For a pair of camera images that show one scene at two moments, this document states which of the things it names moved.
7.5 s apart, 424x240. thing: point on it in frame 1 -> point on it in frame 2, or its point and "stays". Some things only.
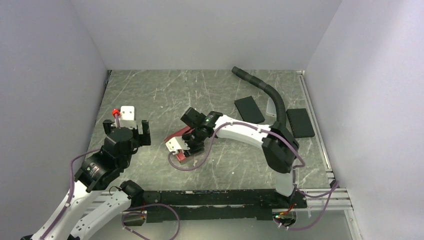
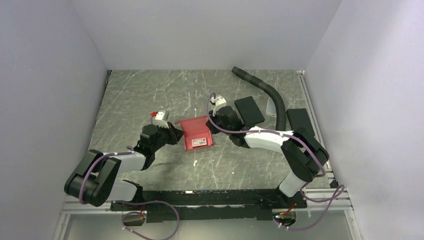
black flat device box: x=300 y=123 stays
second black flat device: x=249 y=111 stays
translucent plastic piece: x=271 y=109 stays
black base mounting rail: x=171 y=205 stays
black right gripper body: x=195 y=140 -> x=216 y=119
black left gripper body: x=142 y=139 -> x=166 y=136
